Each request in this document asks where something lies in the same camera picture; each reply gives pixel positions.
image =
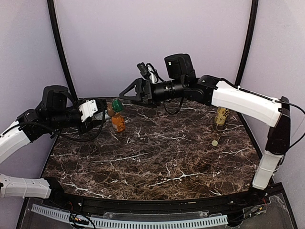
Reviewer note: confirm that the black corner post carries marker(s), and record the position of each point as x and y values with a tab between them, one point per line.
248	41
59	47

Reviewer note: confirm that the orange juice bottle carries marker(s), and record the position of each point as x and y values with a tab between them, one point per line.
118	122

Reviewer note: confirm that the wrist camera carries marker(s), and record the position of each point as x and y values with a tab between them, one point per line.
90	107
149	72

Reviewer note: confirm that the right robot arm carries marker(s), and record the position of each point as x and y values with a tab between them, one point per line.
218	92

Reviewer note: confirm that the white slotted cable duct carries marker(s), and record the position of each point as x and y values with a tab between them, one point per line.
111	220

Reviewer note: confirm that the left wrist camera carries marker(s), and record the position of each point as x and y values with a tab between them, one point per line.
90	107

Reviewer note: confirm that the black front frame rail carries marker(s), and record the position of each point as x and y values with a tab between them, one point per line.
97	206

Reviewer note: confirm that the left black corner post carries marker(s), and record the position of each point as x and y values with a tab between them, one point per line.
59	47

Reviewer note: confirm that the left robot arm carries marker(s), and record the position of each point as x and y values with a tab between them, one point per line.
56	111

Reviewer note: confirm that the right black corner post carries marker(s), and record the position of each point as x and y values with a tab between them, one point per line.
248	41

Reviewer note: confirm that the green tea bottle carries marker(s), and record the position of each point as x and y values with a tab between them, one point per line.
221	116

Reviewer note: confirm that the pale green bottle cap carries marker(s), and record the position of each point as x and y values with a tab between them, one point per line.
214	143

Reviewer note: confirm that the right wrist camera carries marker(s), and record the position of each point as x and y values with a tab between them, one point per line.
149	72

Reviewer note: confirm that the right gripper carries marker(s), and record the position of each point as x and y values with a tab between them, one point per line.
146	89

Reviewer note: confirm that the coffee bottle green cap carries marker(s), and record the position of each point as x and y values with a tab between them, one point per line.
108	112

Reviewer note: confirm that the dark green bottle cap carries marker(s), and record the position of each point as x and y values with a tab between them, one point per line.
117	106

